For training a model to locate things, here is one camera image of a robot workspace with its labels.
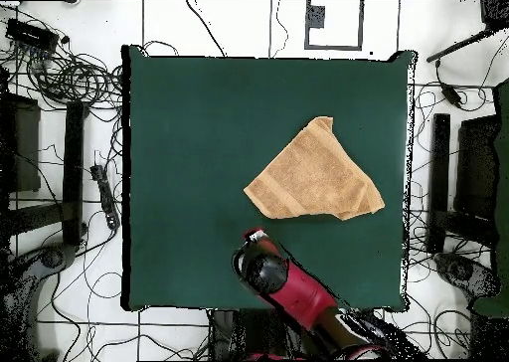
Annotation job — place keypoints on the black stand bar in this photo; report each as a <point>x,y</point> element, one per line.
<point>73,171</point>
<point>440,159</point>

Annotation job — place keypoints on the black power adapter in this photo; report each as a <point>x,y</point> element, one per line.
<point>451,93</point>

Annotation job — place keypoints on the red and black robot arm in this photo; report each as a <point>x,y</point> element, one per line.
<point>302,294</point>

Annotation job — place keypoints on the black power strip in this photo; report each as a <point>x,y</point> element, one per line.
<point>105,195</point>

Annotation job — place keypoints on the dark box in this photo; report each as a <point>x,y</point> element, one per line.
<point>477,167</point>
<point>24,147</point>

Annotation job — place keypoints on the dark green tablecloth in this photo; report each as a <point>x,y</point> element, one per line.
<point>199,139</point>

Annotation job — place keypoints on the black network switch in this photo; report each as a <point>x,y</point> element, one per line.
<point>32,36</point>

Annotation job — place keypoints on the grey square frame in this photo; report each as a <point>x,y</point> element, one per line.
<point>334,47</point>

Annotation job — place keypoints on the orange terry towel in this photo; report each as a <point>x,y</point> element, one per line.
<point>314,175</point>

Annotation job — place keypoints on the black tripod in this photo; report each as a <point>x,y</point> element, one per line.
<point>495,12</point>

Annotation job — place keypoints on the grey stand base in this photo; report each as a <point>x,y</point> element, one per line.
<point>461,270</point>
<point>51,256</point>

